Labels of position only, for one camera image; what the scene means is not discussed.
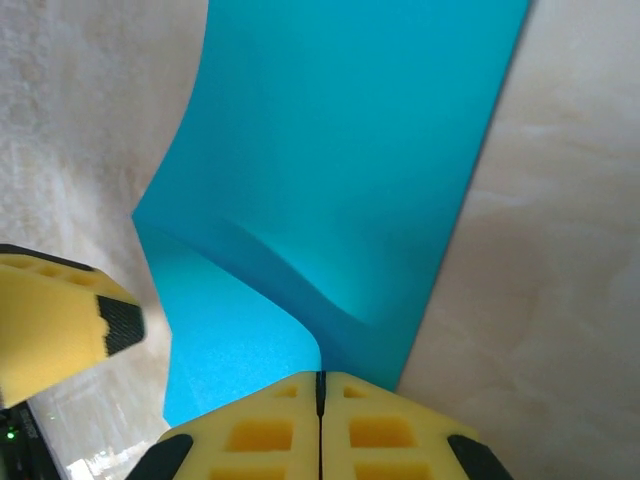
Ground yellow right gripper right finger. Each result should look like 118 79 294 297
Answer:
319 370 516 480

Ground teal cloth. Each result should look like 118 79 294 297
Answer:
131 0 532 431

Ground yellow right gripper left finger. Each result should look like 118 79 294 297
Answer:
130 370 321 480

